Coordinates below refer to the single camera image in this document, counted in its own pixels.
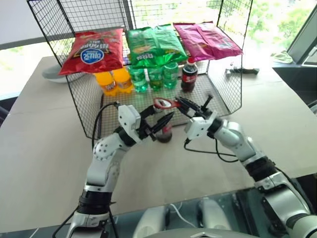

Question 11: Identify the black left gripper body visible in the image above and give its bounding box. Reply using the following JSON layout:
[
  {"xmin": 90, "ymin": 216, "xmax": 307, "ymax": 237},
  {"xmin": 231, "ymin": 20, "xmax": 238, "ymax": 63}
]
[{"xmin": 135, "ymin": 114, "xmax": 156, "ymax": 143}]

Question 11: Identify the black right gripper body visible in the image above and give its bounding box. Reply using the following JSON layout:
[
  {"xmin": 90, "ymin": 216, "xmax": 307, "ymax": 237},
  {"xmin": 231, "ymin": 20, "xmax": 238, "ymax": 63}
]
[{"xmin": 185, "ymin": 95, "xmax": 214, "ymax": 121}]

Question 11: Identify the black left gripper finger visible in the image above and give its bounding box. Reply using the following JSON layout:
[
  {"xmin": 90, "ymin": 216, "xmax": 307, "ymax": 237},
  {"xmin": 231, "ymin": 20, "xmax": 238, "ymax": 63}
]
[
  {"xmin": 149, "ymin": 111, "xmax": 176, "ymax": 136},
  {"xmin": 139, "ymin": 105, "xmax": 158, "ymax": 121}
]

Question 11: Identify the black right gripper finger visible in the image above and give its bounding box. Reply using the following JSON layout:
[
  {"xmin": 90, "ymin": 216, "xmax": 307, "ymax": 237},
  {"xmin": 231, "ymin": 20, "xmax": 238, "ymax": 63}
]
[
  {"xmin": 177, "ymin": 103, "xmax": 196, "ymax": 118},
  {"xmin": 175, "ymin": 96, "xmax": 202, "ymax": 111}
]

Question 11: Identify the red bottle opener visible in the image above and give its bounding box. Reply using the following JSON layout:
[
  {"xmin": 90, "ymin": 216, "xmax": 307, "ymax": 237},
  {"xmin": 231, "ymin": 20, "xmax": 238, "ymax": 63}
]
[{"xmin": 153, "ymin": 97, "xmax": 179, "ymax": 110}]

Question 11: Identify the glass cola bottle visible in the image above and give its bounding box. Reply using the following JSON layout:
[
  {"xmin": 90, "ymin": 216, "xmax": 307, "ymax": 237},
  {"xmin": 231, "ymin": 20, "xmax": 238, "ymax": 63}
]
[{"xmin": 153, "ymin": 99, "xmax": 173, "ymax": 144}]

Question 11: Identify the cola plastic bottle red cap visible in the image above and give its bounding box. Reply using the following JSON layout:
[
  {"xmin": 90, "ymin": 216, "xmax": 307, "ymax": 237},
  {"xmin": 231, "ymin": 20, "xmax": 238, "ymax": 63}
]
[{"xmin": 181, "ymin": 57, "xmax": 199, "ymax": 93}]

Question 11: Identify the green soda plastic bottle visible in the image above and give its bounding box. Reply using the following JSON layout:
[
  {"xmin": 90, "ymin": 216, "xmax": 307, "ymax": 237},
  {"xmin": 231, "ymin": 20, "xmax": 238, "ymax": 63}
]
[
  {"xmin": 148, "ymin": 66, "xmax": 164, "ymax": 89},
  {"xmin": 162, "ymin": 61, "xmax": 179, "ymax": 90},
  {"xmin": 128, "ymin": 67, "xmax": 149, "ymax": 94}
]

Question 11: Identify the orange soda plastic bottle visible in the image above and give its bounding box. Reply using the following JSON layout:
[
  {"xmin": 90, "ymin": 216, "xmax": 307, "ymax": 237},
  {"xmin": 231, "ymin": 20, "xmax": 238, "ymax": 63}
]
[
  {"xmin": 94, "ymin": 71, "xmax": 117, "ymax": 97},
  {"xmin": 112, "ymin": 68, "xmax": 133, "ymax": 94}
]

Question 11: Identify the black hand tool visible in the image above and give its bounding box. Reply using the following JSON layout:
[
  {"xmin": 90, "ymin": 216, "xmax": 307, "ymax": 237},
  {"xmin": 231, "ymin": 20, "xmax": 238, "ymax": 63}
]
[{"xmin": 224, "ymin": 65, "xmax": 260, "ymax": 75}]

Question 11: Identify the magenta chip bag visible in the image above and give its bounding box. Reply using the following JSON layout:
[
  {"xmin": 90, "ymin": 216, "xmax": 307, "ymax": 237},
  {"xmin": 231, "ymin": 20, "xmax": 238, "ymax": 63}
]
[
  {"xmin": 172, "ymin": 22, "xmax": 216, "ymax": 61},
  {"xmin": 195, "ymin": 21, "xmax": 243, "ymax": 60}
]

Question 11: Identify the green chip bag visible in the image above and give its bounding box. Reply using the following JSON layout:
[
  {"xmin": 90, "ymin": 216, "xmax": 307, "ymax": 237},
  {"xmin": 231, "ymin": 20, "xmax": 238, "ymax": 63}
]
[
  {"xmin": 126, "ymin": 26, "xmax": 164, "ymax": 69},
  {"xmin": 155, "ymin": 24, "xmax": 189, "ymax": 64}
]

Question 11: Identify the red chip bag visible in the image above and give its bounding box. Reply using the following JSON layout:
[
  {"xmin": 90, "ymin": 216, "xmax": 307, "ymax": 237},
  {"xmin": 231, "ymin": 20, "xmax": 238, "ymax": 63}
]
[{"xmin": 58, "ymin": 27, "xmax": 124, "ymax": 76}]

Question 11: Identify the grey rounded shape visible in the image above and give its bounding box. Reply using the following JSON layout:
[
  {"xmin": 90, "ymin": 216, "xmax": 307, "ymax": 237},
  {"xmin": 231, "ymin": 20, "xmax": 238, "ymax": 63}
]
[
  {"xmin": 133, "ymin": 205, "xmax": 171, "ymax": 238},
  {"xmin": 196, "ymin": 197, "xmax": 233, "ymax": 232}
]

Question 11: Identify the green white cloth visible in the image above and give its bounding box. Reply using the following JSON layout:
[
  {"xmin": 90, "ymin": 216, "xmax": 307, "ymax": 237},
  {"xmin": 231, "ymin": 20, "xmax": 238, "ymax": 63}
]
[{"xmin": 270, "ymin": 50, "xmax": 293, "ymax": 64}]

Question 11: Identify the grey bowl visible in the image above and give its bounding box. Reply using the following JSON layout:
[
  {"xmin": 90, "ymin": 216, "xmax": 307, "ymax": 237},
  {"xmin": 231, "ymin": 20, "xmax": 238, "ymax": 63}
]
[{"xmin": 41, "ymin": 65, "xmax": 69, "ymax": 84}]

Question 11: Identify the dark monitor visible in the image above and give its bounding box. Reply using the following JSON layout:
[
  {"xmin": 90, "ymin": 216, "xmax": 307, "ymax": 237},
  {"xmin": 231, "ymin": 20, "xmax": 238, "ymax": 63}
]
[{"xmin": 286, "ymin": 11, "xmax": 317, "ymax": 68}]

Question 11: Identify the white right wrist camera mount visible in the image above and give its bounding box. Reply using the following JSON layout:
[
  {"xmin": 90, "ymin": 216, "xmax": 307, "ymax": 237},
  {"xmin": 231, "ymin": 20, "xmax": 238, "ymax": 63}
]
[{"xmin": 185, "ymin": 111, "xmax": 217, "ymax": 142}]

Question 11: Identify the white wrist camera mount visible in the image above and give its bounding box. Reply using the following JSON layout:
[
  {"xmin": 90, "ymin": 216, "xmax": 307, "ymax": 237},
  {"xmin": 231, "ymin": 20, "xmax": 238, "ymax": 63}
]
[
  {"xmin": 185, "ymin": 111, "xmax": 217, "ymax": 142},
  {"xmin": 117, "ymin": 104, "xmax": 142, "ymax": 140}
]

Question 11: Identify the black wire mesh rack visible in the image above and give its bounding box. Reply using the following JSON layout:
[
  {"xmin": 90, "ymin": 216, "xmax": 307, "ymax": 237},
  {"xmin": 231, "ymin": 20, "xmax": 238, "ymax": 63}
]
[{"xmin": 26, "ymin": 0, "xmax": 253, "ymax": 139}]

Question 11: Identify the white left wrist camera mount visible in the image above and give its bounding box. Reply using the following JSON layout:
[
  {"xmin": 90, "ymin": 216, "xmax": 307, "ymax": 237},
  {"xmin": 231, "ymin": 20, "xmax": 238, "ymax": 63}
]
[{"xmin": 117, "ymin": 104, "xmax": 142, "ymax": 140}]

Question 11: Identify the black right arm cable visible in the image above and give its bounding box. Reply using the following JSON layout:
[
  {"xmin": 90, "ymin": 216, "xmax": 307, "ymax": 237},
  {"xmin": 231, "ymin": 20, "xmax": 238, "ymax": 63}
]
[{"xmin": 183, "ymin": 137, "xmax": 240, "ymax": 164}]

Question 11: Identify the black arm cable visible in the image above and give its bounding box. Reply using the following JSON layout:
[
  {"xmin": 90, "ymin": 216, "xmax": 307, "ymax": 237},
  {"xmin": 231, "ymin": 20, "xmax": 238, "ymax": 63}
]
[
  {"xmin": 183, "ymin": 137, "xmax": 240, "ymax": 164},
  {"xmin": 91, "ymin": 102, "xmax": 120, "ymax": 151}
]

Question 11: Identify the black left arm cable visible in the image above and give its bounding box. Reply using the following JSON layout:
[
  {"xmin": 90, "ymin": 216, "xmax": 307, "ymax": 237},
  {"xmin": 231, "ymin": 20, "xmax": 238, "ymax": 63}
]
[{"xmin": 91, "ymin": 102, "xmax": 120, "ymax": 151}]

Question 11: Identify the white cable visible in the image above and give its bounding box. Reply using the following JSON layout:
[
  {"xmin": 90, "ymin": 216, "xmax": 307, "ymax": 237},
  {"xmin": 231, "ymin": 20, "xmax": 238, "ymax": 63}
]
[{"xmin": 169, "ymin": 201, "xmax": 192, "ymax": 224}]

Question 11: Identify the black thin cable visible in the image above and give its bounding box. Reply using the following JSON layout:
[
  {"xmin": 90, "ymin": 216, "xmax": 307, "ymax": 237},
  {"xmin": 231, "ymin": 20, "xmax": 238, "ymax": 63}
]
[{"xmin": 51, "ymin": 198, "xmax": 120, "ymax": 238}]

